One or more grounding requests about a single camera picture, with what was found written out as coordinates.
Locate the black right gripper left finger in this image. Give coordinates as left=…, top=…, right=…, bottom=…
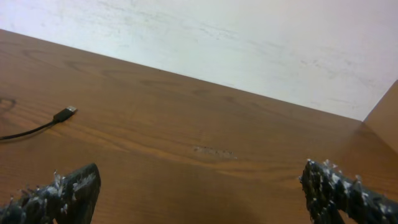
left=1, top=163, right=101, bottom=224

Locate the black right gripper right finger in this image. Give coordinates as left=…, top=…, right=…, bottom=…
left=299, top=159, right=397, bottom=224

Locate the thin black USB cable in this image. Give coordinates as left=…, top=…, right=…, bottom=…
left=0, top=106, right=78, bottom=141

